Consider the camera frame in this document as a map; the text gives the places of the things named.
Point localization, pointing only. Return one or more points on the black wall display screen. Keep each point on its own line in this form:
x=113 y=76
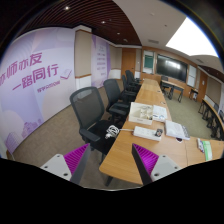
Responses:
x=172 y=68

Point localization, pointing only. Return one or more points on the white power strip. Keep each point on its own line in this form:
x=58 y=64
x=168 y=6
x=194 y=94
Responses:
x=145 y=133

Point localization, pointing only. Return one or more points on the nearest black mesh chair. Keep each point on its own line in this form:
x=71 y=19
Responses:
x=89 y=109

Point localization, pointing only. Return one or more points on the black office chair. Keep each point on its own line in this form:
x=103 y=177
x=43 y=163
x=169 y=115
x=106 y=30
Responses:
x=129 y=92
x=132 y=83
x=118 y=110

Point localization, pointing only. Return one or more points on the white flat box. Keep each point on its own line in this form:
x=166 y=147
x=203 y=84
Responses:
x=176 y=130

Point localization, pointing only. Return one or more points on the long wooden conference table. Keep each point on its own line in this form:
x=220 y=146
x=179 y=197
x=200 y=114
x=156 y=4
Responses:
x=119 y=162

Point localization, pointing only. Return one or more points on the white booklet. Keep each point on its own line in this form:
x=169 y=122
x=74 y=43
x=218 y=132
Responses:
x=159 y=113

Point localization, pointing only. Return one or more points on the right side wooden table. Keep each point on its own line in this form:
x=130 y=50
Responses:
x=214 y=122

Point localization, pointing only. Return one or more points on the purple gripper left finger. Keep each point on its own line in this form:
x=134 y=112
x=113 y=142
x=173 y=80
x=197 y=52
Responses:
x=70 y=166

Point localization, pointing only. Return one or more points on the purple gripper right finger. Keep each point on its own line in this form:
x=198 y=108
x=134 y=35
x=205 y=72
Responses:
x=151 y=166

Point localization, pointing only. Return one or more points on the purple printed wall banner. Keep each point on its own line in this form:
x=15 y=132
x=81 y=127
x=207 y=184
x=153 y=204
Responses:
x=36 y=80

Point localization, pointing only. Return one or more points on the small desk with black legs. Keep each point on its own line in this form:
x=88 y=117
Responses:
x=173 y=87

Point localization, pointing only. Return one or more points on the green white packet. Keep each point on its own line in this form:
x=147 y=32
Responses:
x=207 y=150

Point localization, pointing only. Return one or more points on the white open box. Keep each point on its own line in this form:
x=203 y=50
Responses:
x=141 y=113

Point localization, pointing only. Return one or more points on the black charger plug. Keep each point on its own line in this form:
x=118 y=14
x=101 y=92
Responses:
x=159 y=132

